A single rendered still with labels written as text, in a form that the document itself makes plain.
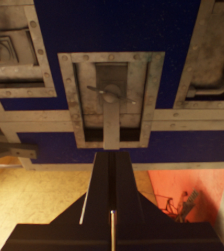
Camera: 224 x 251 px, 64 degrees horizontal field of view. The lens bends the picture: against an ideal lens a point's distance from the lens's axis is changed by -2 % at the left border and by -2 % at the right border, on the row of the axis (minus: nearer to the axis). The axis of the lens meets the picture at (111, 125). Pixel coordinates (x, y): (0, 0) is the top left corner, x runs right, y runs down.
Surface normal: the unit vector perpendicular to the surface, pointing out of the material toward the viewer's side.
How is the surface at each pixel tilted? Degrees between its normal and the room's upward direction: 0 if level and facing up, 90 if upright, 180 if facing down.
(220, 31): 90
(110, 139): 90
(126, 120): 90
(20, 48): 99
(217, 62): 90
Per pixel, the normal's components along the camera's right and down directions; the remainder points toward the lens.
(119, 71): 0.00, 0.25
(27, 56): 0.17, 0.67
